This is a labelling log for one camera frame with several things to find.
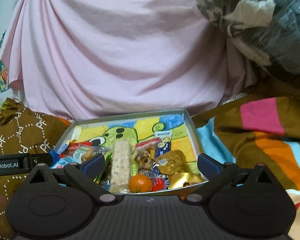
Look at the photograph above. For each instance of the tangerine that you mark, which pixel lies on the tangerine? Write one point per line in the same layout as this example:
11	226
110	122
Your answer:
140	183

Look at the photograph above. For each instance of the grey shallow tray box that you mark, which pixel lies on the grey shallow tray box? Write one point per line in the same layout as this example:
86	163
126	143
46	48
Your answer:
190	130

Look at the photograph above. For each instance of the pink sausage packet red top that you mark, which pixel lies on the pink sausage packet red top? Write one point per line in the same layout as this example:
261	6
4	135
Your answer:
87	153

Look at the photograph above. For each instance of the blue stick snack packet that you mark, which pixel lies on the blue stick snack packet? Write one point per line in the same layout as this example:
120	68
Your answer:
163	145

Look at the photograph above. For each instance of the gold foil snack packet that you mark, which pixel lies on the gold foil snack packet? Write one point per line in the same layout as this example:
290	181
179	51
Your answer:
172	161

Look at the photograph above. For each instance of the brown patterned blanket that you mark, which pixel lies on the brown patterned blanket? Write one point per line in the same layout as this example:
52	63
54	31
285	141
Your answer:
22	132

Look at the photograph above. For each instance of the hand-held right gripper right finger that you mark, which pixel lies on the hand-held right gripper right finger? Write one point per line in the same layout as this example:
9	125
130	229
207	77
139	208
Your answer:
209	166

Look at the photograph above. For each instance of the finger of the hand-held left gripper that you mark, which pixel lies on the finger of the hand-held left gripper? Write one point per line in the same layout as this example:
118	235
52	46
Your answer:
53	156

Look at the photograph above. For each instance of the yellow-backed cracker packet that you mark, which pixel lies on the yellow-backed cracker packet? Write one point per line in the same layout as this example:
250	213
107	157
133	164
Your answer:
120	165

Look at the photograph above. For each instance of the wall poster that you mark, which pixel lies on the wall poster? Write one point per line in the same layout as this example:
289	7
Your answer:
4	75

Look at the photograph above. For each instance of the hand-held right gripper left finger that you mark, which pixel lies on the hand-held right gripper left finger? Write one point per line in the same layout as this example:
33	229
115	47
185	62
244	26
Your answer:
92	166

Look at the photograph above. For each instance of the gold packet with brown print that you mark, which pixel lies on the gold packet with brown print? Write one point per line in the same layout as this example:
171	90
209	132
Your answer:
182	180

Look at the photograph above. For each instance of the small red clear snack packet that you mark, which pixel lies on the small red clear snack packet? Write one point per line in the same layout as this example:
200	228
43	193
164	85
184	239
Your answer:
158	183

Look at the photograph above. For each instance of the colourful cartoon blanket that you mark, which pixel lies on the colourful cartoon blanket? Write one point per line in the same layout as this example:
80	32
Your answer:
260	135

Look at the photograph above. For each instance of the braised egg packet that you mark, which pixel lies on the braised egg packet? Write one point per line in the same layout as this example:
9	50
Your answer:
143	158

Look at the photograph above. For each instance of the pink bed sheet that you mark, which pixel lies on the pink bed sheet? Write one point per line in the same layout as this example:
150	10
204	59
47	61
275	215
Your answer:
120	55

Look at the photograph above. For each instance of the plastic bag of clothes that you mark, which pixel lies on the plastic bag of clothes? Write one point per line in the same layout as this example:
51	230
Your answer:
260	22

